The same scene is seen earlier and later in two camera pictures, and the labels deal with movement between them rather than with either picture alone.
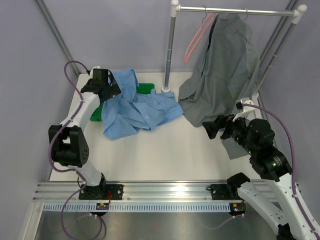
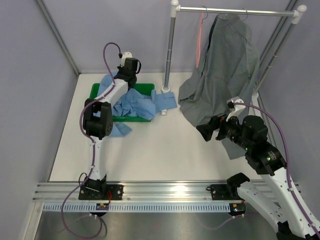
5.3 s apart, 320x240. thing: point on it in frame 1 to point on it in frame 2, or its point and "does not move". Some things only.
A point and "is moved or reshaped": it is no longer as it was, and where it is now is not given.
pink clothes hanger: x=199 y=37 is moved or reshaped
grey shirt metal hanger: x=247 y=13 does not move
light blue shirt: x=123 y=115 is moved or reshaped
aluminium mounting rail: x=133 y=191 does not move
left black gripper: x=113 y=90 to x=119 y=69
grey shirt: x=226 y=73 does not move
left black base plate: x=103 y=192 does not move
